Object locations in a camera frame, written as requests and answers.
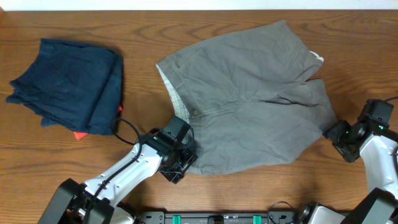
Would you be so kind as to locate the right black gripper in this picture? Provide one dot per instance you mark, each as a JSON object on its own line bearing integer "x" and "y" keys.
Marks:
{"x": 334, "y": 132}

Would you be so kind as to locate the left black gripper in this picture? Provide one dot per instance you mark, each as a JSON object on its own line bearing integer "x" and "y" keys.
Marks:
{"x": 182, "y": 165}

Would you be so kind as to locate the grey shorts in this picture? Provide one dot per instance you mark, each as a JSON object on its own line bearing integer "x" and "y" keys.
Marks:
{"x": 250, "y": 97}

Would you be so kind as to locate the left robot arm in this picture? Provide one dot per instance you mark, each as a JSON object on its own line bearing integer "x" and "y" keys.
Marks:
{"x": 96, "y": 200}

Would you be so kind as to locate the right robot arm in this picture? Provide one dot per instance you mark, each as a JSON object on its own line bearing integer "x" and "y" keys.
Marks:
{"x": 371, "y": 140}

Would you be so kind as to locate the red cloth under navy garment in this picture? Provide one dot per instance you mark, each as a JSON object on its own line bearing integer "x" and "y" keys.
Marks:
{"x": 79, "y": 135}

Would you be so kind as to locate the folded navy blue garment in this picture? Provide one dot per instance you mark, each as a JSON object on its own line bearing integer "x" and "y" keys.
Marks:
{"x": 73, "y": 84}

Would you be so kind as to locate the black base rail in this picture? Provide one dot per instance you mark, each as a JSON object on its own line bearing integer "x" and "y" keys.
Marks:
{"x": 216, "y": 218}

